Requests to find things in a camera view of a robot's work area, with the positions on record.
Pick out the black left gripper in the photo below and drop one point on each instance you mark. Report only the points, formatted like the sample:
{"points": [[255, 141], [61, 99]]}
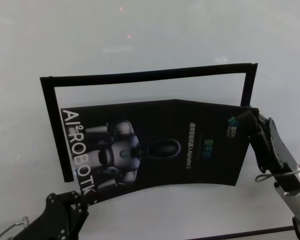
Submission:
{"points": [[57, 215]]}

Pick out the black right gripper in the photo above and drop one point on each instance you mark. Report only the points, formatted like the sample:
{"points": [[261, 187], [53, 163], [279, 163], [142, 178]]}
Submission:
{"points": [[267, 147]]}

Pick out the black rectangular tape frame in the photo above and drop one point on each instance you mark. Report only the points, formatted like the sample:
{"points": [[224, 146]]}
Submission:
{"points": [[149, 75]]}

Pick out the black robot poster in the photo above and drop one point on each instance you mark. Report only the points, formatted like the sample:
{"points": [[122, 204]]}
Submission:
{"points": [[164, 140]]}

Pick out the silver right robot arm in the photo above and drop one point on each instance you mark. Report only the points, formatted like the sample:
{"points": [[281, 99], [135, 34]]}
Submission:
{"points": [[296, 195]]}

